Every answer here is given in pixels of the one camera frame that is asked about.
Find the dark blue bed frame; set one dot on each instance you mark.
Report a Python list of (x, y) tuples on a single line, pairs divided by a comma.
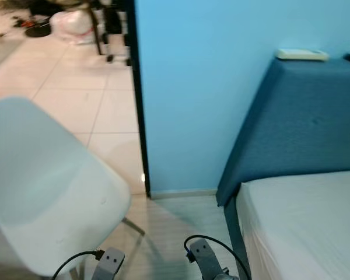
[(234, 233)]

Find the black round bowl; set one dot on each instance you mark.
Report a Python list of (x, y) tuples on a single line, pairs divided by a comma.
[(38, 29)]

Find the black door frame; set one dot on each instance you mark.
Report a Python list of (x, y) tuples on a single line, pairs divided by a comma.
[(137, 99)]

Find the blue upholstered headboard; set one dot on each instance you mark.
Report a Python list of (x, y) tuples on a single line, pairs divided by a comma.
[(303, 116)]

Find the white plastic bag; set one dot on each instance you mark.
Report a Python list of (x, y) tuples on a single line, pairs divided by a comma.
[(71, 25)]

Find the white remote control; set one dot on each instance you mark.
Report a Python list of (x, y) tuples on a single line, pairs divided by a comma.
[(301, 55)]

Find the white plastic chair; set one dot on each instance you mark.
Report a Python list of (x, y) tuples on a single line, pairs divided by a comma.
[(49, 186)]

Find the white mattress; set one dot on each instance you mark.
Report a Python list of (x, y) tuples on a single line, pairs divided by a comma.
[(309, 227)]

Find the black and white stand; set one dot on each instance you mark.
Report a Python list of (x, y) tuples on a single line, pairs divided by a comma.
[(114, 23)]

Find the brown wooden furniture leg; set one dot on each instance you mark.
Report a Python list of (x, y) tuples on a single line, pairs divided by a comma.
[(94, 29)]

